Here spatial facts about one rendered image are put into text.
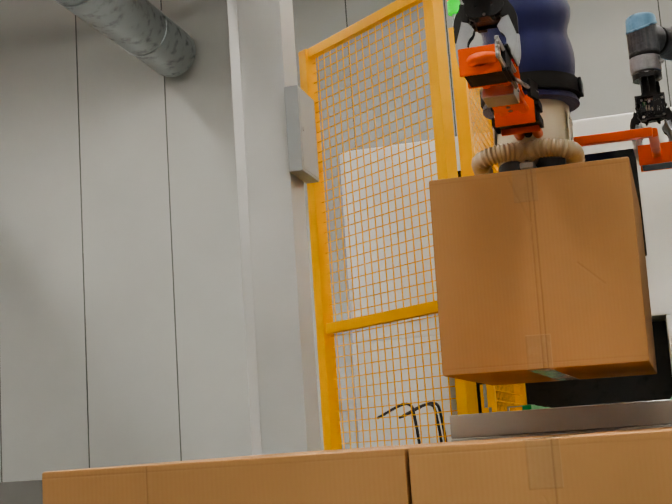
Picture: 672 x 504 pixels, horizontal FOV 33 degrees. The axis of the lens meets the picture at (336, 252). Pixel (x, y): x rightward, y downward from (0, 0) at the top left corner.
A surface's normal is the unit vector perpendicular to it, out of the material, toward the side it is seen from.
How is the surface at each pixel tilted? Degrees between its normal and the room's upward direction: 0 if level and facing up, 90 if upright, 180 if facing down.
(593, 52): 90
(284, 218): 90
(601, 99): 90
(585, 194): 90
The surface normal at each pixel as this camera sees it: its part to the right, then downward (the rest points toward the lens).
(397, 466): -0.27, -0.14
